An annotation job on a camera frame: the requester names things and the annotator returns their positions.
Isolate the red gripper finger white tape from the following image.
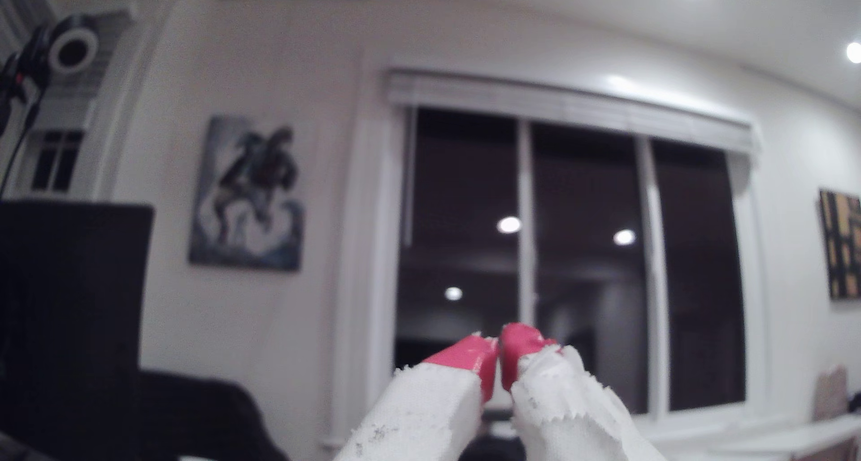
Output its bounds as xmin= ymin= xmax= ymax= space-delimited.
xmin=334 ymin=333 xmax=500 ymax=461
xmin=499 ymin=323 xmax=667 ymax=461

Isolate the black sofa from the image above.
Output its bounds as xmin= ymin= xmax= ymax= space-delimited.
xmin=138 ymin=370 xmax=290 ymax=461

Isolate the white shelf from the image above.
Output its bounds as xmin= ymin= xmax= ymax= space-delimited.
xmin=713 ymin=414 xmax=861 ymax=461

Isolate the large dark window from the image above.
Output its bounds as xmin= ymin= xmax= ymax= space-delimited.
xmin=393 ymin=108 xmax=749 ymax=418

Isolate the brown paper bag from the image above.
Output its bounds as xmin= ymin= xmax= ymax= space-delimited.
xmin=812 ymin=365 xmax=850 ymax=422

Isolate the white window blind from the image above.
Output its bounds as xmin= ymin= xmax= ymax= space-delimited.
xmin=385 ymin=70 xmax=762 ymax=158

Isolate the black monitor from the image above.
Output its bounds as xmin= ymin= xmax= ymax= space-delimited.
xmin=0 ymin=200 xmax=156 ymax=461

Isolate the small dark paned window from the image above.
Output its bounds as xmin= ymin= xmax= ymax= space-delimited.
xmin=30 ymin=130 xmax=86 ymax=194

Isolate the blue figure wall painting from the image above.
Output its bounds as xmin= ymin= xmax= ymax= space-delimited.
xmin=188 ymin=114 xmax=305 ymax=272

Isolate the black yellow wall painting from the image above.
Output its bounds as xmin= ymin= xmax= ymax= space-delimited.
xmin=817 ymin=188 xmax=861 ymax=302

